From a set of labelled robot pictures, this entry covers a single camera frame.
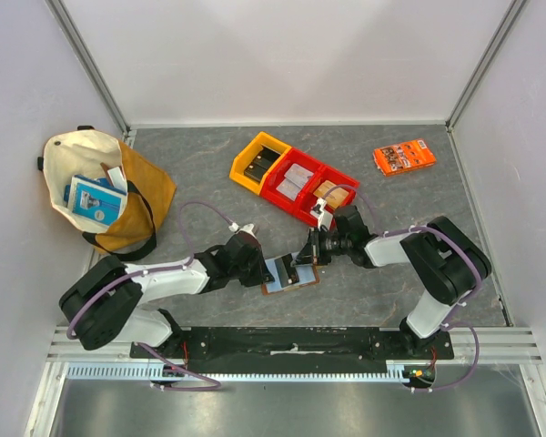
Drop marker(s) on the yellow plastic bin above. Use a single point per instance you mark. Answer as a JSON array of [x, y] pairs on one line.
[[248, 153]]

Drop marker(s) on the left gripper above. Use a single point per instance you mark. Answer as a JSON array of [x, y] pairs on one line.
[[261, 273]]

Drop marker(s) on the aluminium frame rail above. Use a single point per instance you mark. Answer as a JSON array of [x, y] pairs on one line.
[[127, 361]]

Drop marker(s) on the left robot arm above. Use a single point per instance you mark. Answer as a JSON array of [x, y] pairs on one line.
[[107, 303]]

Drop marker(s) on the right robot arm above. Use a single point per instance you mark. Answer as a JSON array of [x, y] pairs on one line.
[[450, 266]]

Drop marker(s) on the black card stack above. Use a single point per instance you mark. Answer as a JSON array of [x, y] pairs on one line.
[[261, 163]]

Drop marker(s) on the white and tan tote bag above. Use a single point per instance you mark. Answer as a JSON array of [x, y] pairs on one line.
[[97, 155]]

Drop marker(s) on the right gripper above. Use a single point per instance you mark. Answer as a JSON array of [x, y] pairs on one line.
[[313, 246]]

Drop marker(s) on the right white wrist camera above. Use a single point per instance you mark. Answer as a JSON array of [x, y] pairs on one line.
[[323, 216]]

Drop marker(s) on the blue and white booklet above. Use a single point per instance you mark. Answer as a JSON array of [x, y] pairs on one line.
[[89, 199]]

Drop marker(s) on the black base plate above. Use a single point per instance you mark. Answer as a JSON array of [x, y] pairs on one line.
[[210, 343]]

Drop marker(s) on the orange printed box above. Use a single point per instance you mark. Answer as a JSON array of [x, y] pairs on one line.
[[403, 157]]

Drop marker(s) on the black credit card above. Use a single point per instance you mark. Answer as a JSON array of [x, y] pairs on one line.
[[287, 274]]

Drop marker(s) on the silver card stack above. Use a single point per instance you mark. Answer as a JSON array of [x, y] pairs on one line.
[[293, 181]]

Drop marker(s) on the brown leather card holder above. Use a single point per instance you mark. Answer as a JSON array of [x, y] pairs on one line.
[[308, 276]]

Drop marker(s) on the red bin with gold cards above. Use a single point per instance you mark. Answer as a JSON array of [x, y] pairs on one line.
[[306, 200]]

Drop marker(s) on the red bin with silver cards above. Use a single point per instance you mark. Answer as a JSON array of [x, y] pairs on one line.
[[269, 192]]

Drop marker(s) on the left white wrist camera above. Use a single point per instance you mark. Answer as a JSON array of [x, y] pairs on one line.
[[250, 228]]

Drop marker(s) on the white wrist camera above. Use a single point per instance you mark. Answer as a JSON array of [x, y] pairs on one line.
[[323, 216], [250, 228]]

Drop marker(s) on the gold card stack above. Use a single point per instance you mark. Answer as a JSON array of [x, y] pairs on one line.
[[334, 196]]

